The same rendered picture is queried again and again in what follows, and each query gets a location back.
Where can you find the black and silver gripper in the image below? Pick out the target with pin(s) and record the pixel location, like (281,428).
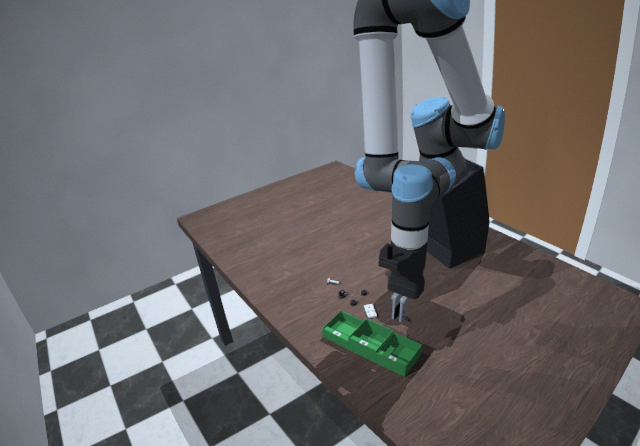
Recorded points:
(408,261)

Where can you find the green divided tray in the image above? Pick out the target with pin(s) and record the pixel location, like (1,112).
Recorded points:
(354,335)

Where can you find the white domino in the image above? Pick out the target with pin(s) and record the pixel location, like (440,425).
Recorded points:
(370,311)

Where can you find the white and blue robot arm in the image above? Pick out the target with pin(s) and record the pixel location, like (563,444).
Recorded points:
(478,123)

